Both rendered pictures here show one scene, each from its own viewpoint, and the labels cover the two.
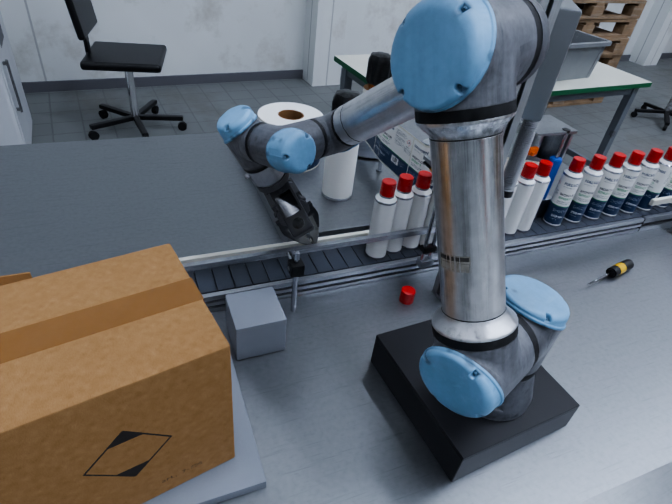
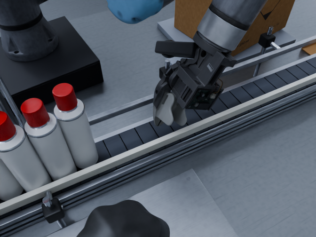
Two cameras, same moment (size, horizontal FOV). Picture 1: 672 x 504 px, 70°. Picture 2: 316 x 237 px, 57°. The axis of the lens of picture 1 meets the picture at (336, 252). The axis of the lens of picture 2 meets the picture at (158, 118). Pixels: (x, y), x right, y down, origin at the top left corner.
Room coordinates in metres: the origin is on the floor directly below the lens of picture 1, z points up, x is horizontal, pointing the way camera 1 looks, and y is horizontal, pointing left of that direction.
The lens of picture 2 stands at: (1.29, 0.05, 1.40)
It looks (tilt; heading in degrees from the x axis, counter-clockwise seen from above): 49 degrees down; 179
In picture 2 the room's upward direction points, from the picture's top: straight up
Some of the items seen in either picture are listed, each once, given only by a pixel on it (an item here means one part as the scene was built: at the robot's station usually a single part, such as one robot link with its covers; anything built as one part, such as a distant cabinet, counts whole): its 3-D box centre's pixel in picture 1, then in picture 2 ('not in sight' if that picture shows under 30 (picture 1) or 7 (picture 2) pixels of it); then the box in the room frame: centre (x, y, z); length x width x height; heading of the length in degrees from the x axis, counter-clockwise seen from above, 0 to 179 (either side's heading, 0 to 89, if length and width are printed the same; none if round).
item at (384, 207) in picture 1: (382, 219); (76, 129); (0.95, -0.10, 0.98); 0.05 x 0.05 x 0.20
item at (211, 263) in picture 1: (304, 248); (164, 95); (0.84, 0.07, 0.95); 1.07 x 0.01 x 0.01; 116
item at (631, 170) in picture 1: (622, 183); not in sight; (1.32, -0.81, 0.98); 0.05 x 0.05 x 0.20
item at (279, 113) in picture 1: (289, 136); not in sight; (1.40, 0.19, 0.95); 0.20 x 0.20 x 0.14
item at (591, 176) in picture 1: (584, 189); not in sight; (1.25, -0.68, 0.98); 0.05 x 0.05 x 0.20
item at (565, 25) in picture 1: (526, 53); not in sight; (0.97, -0.31, 1.38); 0.17 x 0.10 x 0.19; 171
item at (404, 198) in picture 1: (398, 213); (50, 144); (0.99, -0.14, 0.98); 0.05 x 0.05 x 0.20
